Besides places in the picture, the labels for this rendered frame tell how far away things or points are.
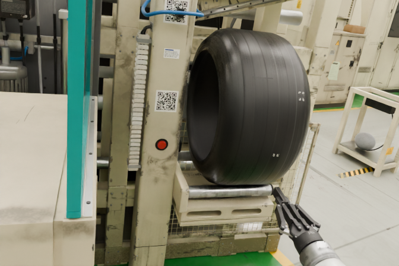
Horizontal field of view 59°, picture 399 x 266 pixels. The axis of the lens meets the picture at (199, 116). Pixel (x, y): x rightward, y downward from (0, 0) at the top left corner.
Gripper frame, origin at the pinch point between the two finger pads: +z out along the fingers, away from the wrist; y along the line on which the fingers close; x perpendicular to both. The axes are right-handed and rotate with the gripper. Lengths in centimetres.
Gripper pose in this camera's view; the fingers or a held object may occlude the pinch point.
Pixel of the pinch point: (279, 198)
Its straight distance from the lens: 114.7
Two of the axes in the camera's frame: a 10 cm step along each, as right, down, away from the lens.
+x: -1.7, 8.7, 4.6
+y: -9.6, -0.3, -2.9
